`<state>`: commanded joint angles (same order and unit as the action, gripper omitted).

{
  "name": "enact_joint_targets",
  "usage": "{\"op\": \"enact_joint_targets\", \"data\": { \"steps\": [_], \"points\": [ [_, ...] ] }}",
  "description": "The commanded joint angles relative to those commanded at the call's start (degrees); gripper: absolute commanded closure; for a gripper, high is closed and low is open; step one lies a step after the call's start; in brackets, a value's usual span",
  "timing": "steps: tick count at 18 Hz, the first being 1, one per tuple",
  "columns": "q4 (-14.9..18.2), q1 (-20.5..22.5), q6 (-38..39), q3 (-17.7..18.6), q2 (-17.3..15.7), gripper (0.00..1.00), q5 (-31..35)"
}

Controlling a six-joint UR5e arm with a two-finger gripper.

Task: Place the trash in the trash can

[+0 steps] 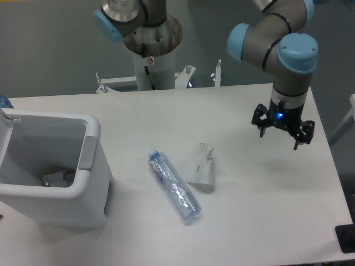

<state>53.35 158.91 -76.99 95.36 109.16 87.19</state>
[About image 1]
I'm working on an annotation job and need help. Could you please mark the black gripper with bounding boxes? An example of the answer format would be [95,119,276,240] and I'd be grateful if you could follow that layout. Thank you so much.
[251,93,315,150]

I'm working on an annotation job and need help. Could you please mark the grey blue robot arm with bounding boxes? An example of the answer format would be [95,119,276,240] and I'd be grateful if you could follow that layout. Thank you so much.
[94,1,318,145]

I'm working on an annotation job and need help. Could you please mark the trash pieces inside can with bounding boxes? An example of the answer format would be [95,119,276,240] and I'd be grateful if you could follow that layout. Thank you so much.
[42,169,76,188]

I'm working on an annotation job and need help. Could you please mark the white open trash can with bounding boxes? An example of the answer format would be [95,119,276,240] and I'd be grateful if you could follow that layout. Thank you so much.
[1,108,114,228]

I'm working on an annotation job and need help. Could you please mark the clear plastic water bottle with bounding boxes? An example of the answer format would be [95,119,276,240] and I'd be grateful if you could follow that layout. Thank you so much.
[148,149,202,222]

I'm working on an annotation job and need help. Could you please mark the black device at table corner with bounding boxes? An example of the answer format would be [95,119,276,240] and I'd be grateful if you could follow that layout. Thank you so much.
[335,224,354,254]

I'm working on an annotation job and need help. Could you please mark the blue object at left edge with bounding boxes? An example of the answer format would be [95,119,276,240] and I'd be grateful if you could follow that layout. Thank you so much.
[0,94,14,109]

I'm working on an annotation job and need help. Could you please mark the white frame at right edge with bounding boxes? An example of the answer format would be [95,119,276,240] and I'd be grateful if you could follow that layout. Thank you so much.
[328,94,354,147]

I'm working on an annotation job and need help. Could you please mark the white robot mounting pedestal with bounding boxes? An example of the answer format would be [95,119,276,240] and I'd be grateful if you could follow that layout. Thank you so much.
[95,13,222,94]

